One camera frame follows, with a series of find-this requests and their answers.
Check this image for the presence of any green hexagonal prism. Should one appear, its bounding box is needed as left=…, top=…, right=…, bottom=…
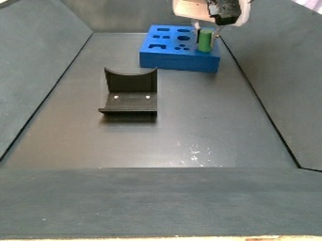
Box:
left=198, top=28, right=214, bottom=53

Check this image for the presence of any blue foam shape-sorter block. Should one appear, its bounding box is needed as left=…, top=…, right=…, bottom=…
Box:
left=139, top=24, right=221, bottom=72

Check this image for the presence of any black curved holder stand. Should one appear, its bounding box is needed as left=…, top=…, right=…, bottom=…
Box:
left=98, top=69, right=158, bottom=115

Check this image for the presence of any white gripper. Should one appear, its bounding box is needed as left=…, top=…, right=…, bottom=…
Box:
left=173, top=0, right=251, bottom=42

